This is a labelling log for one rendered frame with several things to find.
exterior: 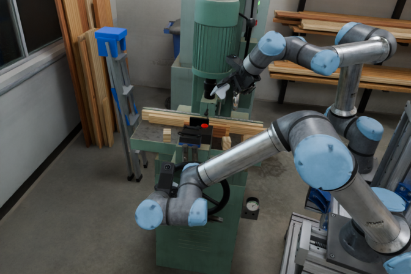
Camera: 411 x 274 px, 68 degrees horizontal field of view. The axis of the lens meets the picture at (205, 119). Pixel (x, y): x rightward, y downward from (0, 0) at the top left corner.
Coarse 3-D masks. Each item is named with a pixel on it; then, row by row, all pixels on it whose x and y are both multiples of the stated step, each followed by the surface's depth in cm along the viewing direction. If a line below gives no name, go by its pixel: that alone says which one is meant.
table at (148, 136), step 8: (144, 120) 151; (136, 128) 145; (144, 128) 145; (152, 128) 146; (160, 128) 146; (176, 128) 147; (136, 136) 139; (144, 136) 139; (152, 136) 140; (160, 136) 140; (176, 136) 141; (232, 136) 145; (240, 136) 145; (136, 144) 139; (144, 144) 138; (152, 144) 137; (160, 144) 137; (168, 144) 136; (216, 144) 138; (232, 144) 139; (160, 152) 139; (168, 152) 138; (216, 152) 135
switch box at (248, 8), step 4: (248, 0) 143; (256, 0) 142; (248, 4) 144; (256, 4) 143; (248, 8) 144; (256, 8) 144; (244, 12) 146; (248, 12) 145; (256, 12) 145; (248, 16) 146; (244, 20) 148; (244, 24) 148; (244, 28) 149; (252, 28) 149; (252, 32) 150
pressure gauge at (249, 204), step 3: (249, 198) 140; (252, 198) 139; (255, 198) 140; (246, 201) 140; (249, 201) 138; (252, 201) 138; (255, 201) 138; (258, 201) 139; (246, 204) 139; (249, 204) 139; (252, 204) 139; (255, 204) 139; (258, 204) 138; (246, 207) 140; (249, 207) 140; (252, 207) 140; (255, 207) 140; (258, 207) 139; (252, 210) 141
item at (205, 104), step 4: (216, 96) 142; (204, 100) 138; (208, 100) 138; (212, 100) 138; (216, 100) 139; (204, 104) 137; (208, 104) 137; (212, 104) 136; (216, 104) 140; (200, 108) 138; (204, 108) 138; (208, 108) 138; (212, 108) 137; (216, 108) 146; (200, 112) 139; (208, 112) 139; (212, 112) 138; (212, 116) 140
